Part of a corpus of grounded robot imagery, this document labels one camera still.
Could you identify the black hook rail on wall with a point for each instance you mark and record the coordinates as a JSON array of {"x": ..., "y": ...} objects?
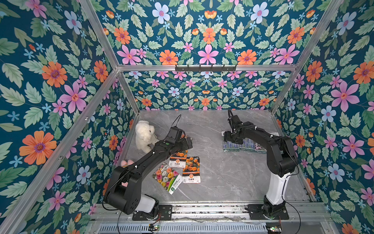
[{"x": 205, "y": 68}]

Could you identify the orange marigold seed packet upper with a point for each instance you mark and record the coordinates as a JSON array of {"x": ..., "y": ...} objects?
[{"x": 178, "y": 159}]

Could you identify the pink plush pig toy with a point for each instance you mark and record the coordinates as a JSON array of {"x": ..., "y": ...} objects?
[{"x": 124, "y": 164}]

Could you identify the white plush teddy bear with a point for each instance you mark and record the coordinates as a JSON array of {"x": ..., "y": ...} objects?
[{"x": 144, "y": 136}]

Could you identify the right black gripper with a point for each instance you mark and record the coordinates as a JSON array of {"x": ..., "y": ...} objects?
[{"x": 231, "y": 137}]

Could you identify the orange marigold seed packet lower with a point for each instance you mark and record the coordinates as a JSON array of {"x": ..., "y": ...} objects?
[{"x": 191, "y": 171}]

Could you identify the lavender seed packet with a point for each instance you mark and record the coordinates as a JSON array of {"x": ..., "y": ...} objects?
[
  {"x": 229, "y": 146},
  {"x": 248, "y": 145}
]

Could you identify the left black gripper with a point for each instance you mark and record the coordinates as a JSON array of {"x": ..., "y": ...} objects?
[{"x": 184, "y": 145}]

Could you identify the white slotted cable duct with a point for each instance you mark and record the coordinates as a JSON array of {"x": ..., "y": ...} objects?
[{"x": 183, "y": 228}]

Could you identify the aluminium front rail frame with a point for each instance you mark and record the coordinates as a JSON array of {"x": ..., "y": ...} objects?
[{"x": 238, "y": 211}]

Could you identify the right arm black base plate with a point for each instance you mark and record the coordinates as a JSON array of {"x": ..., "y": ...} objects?
[{"x": 267, "y": 211}]

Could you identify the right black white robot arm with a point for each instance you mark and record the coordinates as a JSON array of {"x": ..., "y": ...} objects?
[{"x": 280, "y": 157}]

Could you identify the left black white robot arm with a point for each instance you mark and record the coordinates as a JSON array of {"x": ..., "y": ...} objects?
[{"x": 124, "y": 191}]

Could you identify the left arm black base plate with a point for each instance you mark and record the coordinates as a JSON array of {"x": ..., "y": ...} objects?
[{"x": 155, "y": 212}]

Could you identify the orange marigold seed packet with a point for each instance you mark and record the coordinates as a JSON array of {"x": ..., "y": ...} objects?
[
  {"x": 178, "y": 159},
  {"x": 191, "y": 171}
]

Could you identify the colourful roses seed packet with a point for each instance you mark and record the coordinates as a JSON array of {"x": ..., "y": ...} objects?
[{"x": 168, "y": 178}]

